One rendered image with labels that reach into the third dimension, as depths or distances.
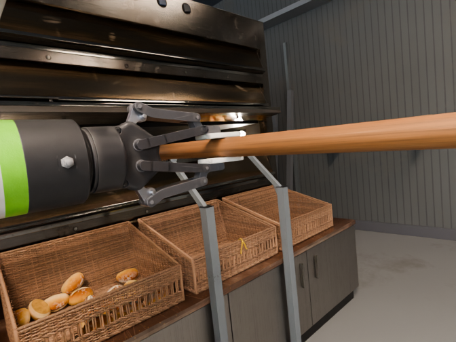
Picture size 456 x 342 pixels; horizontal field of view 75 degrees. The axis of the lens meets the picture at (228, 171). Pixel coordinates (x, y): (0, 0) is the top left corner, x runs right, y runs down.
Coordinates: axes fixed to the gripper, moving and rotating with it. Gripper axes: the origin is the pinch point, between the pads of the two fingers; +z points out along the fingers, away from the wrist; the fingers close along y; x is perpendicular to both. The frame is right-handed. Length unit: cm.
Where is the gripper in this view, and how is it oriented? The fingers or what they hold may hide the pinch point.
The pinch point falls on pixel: (220, 147)
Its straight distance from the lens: 46.5
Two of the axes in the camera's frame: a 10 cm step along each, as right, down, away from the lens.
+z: 7.4, -1.3, 6.6
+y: 1.0, 9.9, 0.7
